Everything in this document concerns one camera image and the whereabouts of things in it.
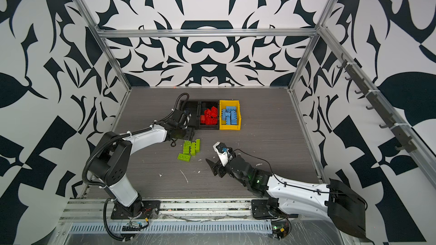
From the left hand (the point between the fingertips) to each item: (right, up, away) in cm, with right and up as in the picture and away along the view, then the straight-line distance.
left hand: (189, 129), depth 94 cm
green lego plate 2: (-2, -14, -5) cm, 15 cm away
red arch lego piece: (+11, +6, +8) cm, 15 cm away
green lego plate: (-1, -7, -3) cm, 8 cm away
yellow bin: (+19, +14, +10) cm, 25 cm away
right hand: (+13, -8, -19) cm, 24 cm away
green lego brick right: (+5, -8, -3) cm, 10 cm away
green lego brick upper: (+2, -10, -5) cm, 11 cm away
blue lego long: (+22, +5, +8) cm, 24 cm away
